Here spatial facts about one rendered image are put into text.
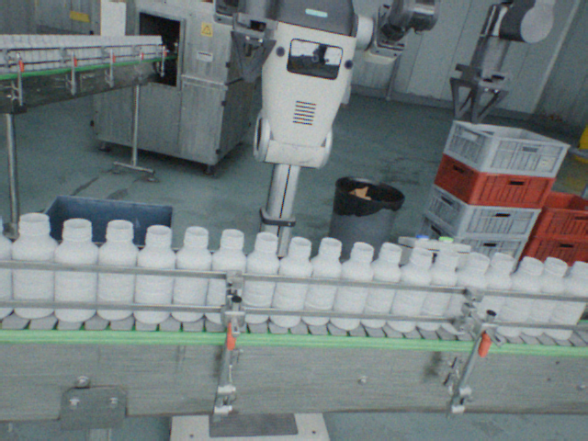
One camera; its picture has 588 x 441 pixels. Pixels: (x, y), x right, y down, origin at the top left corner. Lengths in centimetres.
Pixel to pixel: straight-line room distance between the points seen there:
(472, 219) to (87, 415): 266
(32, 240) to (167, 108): 381
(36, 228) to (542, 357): 96
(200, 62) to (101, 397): 374
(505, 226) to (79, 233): 296
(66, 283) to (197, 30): 373
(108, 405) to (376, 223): 219
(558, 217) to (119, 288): 328
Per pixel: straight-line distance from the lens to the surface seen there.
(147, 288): 79
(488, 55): 98
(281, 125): 130
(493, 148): 304
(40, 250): 79
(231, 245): 77
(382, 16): 142
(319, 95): 131
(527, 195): 339
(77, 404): 90
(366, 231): 285
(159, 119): 459
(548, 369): 115
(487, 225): 329
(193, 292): 80
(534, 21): 92
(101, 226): 145
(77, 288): 80
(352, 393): 97
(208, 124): 444
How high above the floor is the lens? 151
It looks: 23 degrees down
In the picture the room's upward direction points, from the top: 12 degrees clockwise
